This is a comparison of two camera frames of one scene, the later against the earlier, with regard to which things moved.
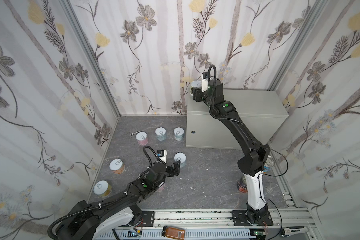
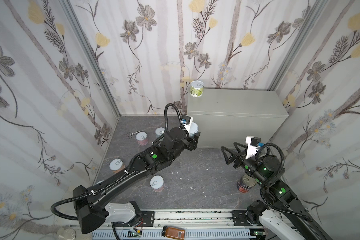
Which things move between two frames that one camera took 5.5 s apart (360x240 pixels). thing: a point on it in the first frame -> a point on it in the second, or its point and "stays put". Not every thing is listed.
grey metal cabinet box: (262, 110) stays put
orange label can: (117, 166) stays put
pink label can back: (142, 138) stays put
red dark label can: (241, 185) stays put
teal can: (160, 133) stays put
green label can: (196, 83) stays put
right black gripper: (198, 93) -> (240, 156)
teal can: (181, 156) -> (193, 129)
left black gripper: (169, 169) -> (193, 142)
